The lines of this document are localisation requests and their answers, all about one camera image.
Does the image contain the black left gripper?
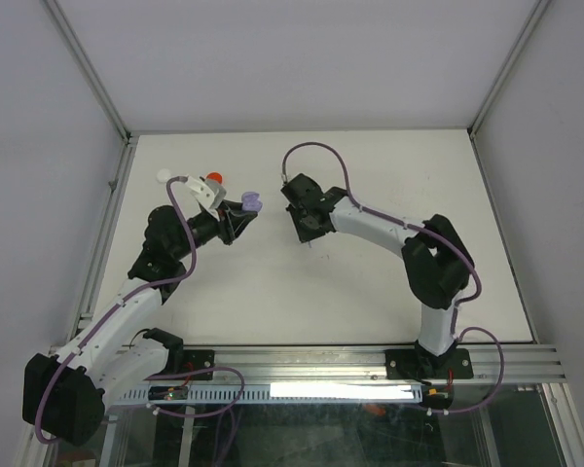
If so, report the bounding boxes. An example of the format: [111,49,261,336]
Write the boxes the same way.
[172,199,256,260]

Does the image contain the purple round earbud charging case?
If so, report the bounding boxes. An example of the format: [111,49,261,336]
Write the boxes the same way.
[241,192,263,213]

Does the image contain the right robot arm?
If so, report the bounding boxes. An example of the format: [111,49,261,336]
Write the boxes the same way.
[281,173,473,377]

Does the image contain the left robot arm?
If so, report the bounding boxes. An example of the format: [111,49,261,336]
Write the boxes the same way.
[22,192,262,446]

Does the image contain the orange round charging case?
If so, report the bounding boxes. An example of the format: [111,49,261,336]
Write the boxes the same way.
[206,172,223,184]

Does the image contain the white round charging case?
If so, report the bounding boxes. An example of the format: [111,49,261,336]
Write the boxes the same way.
[157,168,172,184]

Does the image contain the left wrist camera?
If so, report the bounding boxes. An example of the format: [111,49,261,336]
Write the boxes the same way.
[184,176,227,221]

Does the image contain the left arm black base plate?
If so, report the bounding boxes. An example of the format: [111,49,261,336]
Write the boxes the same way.
[176,347,215,374]

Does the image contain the white slotted cable duct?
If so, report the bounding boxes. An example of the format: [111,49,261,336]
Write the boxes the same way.
[115,382,422,406]

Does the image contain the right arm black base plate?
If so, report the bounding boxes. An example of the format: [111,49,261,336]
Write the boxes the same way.
[384,347,474,384]

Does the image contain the aluminium frame post left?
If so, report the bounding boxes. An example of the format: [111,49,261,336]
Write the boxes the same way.
[40,0,130,143]

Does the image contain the aluminium frame post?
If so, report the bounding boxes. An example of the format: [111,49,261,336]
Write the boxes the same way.
[40,0,130,143]
[467,0,553,140]

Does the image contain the aluminium mounting rail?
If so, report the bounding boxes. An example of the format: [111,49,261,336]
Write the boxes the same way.
[210,343,566,385]

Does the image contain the aluminium frame post right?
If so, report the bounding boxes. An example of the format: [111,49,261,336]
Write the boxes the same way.
[467,0,553,140]

